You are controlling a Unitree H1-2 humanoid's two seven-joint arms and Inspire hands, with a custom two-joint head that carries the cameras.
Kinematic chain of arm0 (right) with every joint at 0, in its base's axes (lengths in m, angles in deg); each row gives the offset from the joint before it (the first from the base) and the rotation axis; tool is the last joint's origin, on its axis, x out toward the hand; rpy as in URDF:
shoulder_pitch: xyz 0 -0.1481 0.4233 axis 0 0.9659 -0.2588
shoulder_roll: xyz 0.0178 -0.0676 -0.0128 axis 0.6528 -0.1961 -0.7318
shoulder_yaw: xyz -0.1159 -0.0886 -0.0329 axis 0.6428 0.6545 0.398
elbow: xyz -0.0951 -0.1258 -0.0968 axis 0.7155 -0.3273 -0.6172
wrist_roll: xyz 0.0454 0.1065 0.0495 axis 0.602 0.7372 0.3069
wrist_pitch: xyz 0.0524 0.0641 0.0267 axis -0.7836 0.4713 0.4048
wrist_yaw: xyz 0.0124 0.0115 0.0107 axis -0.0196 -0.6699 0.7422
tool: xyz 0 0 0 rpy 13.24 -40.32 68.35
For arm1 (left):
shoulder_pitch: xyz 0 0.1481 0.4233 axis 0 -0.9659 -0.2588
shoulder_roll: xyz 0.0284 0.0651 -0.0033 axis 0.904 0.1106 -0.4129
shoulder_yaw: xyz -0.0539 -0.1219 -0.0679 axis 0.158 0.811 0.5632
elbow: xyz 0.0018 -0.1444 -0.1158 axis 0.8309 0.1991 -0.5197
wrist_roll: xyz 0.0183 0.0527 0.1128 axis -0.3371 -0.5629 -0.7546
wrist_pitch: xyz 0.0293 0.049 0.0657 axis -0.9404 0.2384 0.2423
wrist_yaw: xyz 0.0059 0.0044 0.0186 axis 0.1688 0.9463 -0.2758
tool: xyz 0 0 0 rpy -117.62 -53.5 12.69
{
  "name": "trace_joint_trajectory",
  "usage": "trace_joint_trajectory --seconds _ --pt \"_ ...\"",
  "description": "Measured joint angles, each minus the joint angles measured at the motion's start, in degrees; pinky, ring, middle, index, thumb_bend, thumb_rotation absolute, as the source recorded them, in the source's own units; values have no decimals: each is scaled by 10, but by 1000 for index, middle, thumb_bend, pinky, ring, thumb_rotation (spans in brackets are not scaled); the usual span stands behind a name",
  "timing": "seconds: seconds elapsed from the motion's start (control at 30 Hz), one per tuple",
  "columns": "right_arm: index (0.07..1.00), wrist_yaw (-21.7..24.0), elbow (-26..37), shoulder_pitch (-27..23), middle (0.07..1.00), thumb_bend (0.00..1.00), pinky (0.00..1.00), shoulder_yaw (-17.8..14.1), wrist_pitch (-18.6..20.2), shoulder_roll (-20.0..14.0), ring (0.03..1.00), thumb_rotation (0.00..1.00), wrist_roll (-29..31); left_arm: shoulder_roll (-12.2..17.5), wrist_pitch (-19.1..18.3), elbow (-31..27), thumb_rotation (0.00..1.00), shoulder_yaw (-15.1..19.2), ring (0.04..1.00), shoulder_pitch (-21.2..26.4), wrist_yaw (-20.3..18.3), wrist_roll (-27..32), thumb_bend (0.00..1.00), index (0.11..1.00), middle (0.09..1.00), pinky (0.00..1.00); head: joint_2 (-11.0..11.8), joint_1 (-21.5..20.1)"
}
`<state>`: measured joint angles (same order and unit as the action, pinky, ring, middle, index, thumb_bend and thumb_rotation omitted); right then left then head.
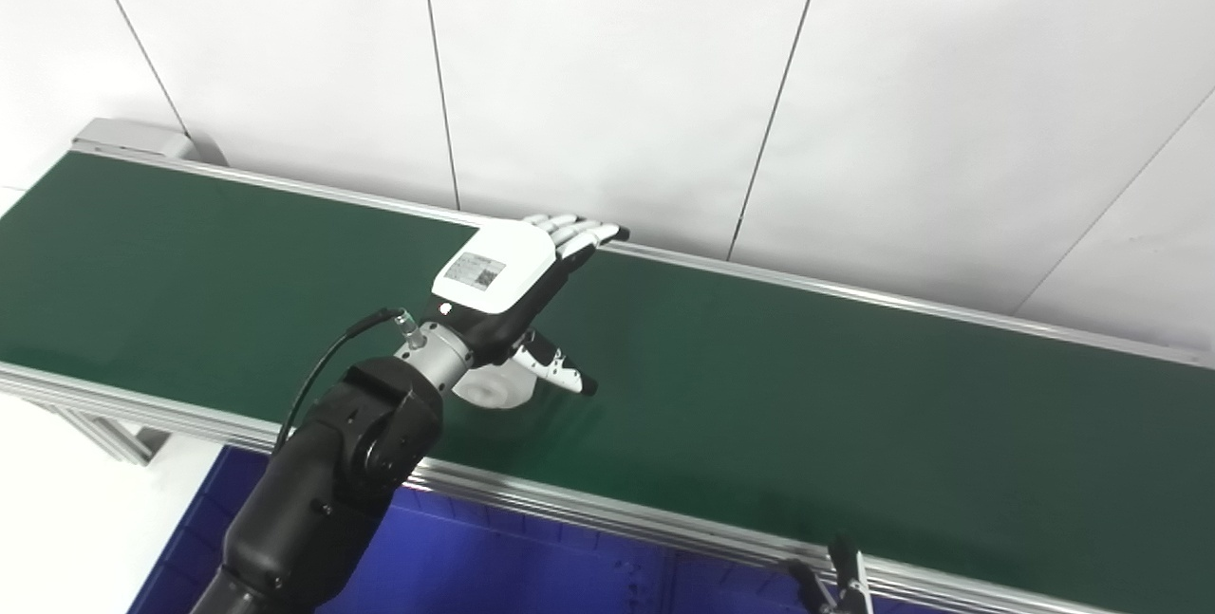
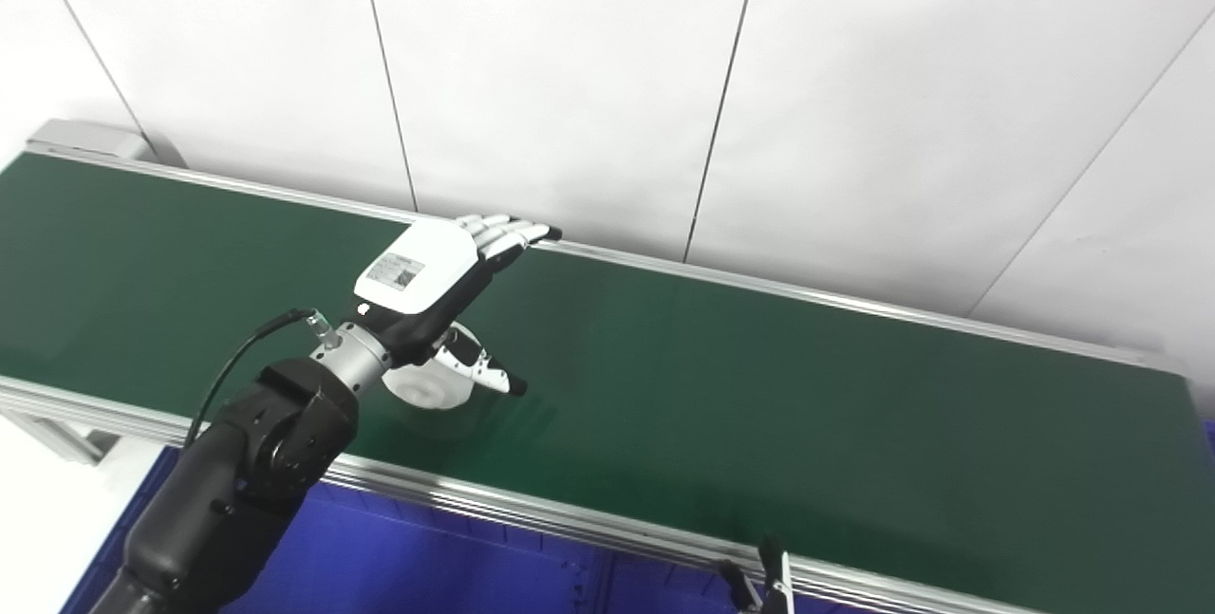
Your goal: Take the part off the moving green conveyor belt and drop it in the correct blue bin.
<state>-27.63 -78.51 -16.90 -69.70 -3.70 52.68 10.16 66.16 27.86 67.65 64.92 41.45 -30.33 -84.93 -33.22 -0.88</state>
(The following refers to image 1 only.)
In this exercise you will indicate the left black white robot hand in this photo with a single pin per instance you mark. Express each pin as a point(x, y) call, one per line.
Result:
point(494, 268)

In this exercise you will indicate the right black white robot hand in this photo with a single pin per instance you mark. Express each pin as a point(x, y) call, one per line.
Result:
point(840, 586)

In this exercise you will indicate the white round plastic part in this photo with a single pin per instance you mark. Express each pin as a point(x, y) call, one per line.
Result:
point(494, 391)

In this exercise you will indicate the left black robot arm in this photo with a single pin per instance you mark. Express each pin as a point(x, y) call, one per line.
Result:
point(323, 500)

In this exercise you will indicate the blue plastic bin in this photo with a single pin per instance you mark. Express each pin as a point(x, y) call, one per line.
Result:
point(731, 592)
point(475, 562)

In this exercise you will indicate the green conveyor belt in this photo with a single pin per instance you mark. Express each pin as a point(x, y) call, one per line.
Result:
point(807, 405)
point(570, 505)

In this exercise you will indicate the grey conveyor motor housing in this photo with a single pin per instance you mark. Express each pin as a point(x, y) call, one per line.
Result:
point(142, 139)

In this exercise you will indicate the aluminium conveyor leg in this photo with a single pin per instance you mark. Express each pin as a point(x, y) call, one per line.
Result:
point(114, 434)

